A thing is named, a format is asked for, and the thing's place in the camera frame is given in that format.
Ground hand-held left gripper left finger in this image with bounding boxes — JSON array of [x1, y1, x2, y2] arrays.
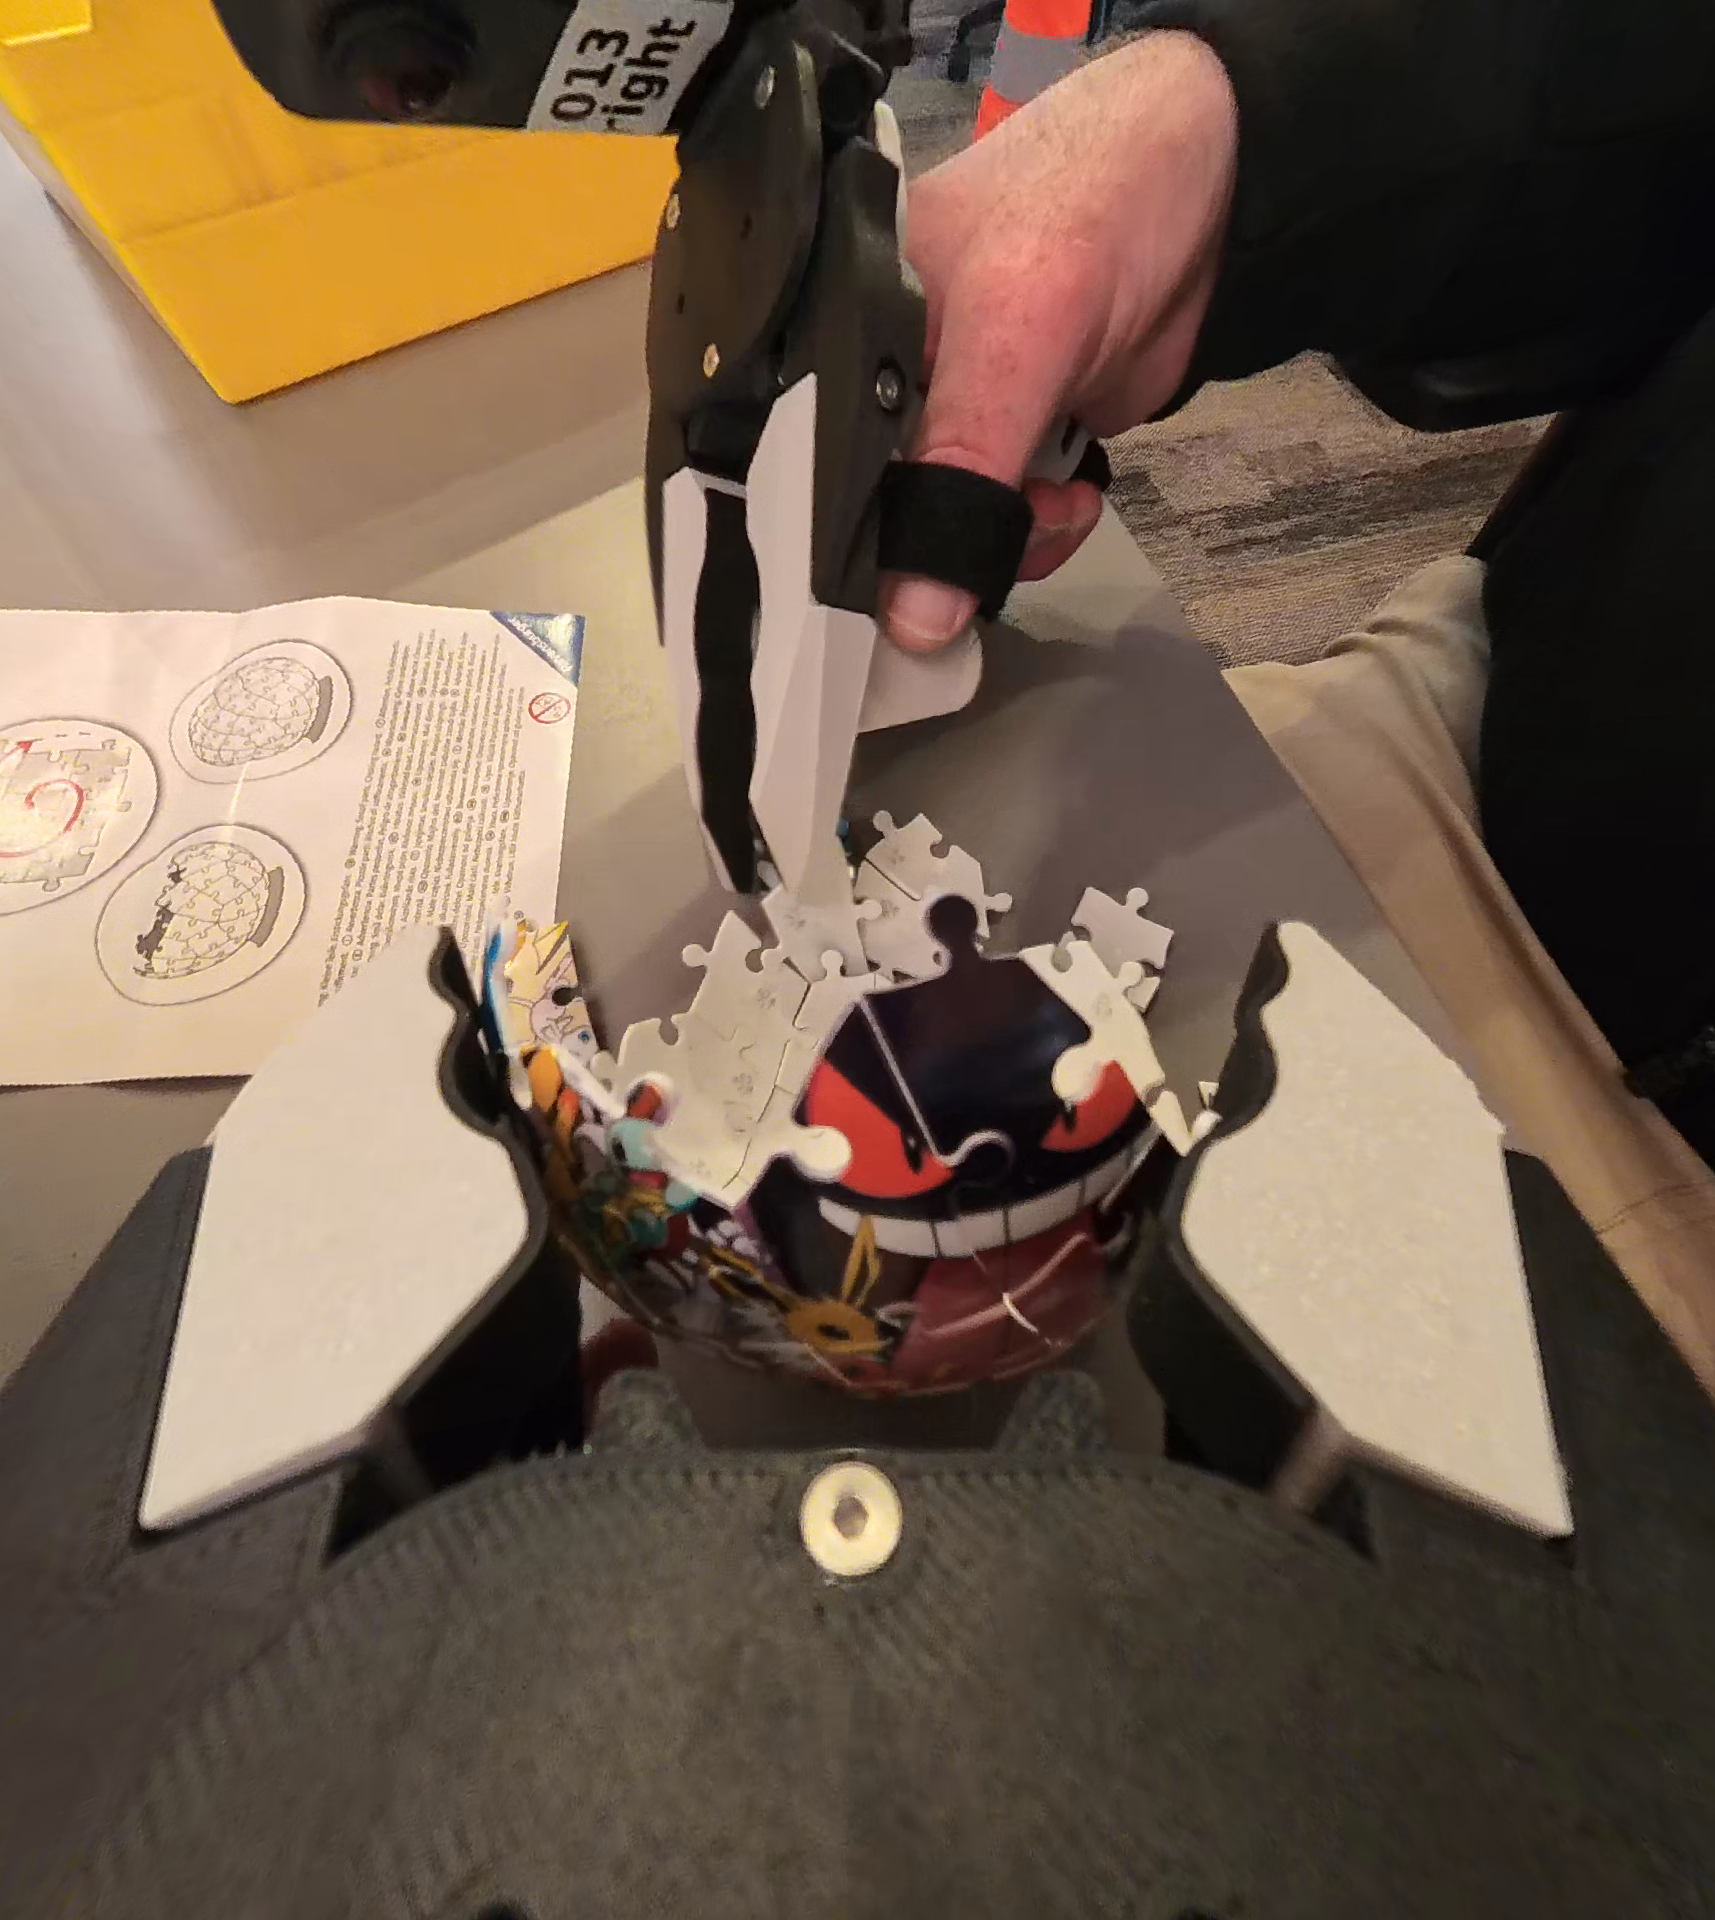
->
[[139, 924, 593, 1531]]

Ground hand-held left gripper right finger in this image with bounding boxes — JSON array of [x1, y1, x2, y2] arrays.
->
[[1124, 917, 1580, 1539]]

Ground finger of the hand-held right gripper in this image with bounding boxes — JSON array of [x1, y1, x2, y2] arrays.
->
[[661, 474, 772, 897], [744, 371, 884, 920]]

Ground partly built puzzle ball shell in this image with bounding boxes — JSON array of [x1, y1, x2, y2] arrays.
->
[[491, 809, 1226, 1398]]

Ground person's right forearm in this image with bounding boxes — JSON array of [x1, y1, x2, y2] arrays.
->
[[1142, 0, 1715, 429]]

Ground puzzle instruction leaflet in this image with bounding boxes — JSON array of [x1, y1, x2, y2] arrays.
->
[[0, 596, 591, 1090]]

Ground person's right hand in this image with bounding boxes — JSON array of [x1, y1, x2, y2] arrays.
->
[[880, 31, 1244, 656]]

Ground orange striped object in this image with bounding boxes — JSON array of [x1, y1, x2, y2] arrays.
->
[[970, 0, 1100, 143]]

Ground yellow cardboard box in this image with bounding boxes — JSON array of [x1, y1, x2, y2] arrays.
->
[[0, 0, 695, 404]]

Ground person's black jacket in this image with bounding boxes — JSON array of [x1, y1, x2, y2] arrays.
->
[[1472, 193, 1715, 1112]]

